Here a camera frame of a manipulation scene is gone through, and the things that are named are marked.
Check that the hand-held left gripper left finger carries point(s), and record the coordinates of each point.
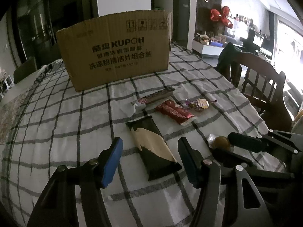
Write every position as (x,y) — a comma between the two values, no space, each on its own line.
(111,163)

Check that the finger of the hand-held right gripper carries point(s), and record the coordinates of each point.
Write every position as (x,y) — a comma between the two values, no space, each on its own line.
(234,159)
(246,141)

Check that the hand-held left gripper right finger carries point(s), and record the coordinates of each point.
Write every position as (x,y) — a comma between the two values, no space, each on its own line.
(189,163)

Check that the brown round snack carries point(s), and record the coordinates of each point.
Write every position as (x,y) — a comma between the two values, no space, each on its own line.
(221,143)

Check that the dark snack packet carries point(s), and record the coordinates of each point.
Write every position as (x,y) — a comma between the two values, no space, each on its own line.
(153,156)

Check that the brown cardboard box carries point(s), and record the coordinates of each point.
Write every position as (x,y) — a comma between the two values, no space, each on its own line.
(118,52)

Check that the red snack packet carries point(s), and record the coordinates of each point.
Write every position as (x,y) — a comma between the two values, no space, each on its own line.
(176,112)

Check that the white checked tablecloth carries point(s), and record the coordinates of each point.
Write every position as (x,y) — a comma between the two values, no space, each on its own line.
(71,123)

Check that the gold wrapped candy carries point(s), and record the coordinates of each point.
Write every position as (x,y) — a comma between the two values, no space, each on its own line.
(201,104)

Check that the purple wrapped candy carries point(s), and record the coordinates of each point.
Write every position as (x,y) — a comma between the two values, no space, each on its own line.
(189,102)

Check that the brown wooden chair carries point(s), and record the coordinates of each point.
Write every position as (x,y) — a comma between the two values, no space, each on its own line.
(267,82)

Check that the long dark snack strip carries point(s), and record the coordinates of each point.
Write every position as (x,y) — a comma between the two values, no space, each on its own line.
(156,95)

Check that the dark jacket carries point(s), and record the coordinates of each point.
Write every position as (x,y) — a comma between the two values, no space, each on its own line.
(228,59)

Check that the white low cabinet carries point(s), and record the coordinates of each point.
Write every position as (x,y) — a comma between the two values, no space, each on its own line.
(208,49)

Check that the grey floral table cover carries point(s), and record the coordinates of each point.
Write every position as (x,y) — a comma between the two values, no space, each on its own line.
(11,115)

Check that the row of shelf ornaments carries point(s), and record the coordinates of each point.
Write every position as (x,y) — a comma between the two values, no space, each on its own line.
(243,20)

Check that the dark upholstered chair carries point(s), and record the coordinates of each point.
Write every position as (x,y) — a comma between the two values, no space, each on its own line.
(56,52)
(24,69)

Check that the red bow decoration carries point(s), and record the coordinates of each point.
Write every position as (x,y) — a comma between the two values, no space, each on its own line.
(221,16)

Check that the small white cube shelf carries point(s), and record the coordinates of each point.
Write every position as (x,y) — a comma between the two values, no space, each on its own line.
(6,85)

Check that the dark hallway door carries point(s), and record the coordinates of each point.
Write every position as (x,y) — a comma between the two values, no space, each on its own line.
(187,11)

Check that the dark glass double door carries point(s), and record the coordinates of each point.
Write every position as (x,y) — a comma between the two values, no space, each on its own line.
(35,23)

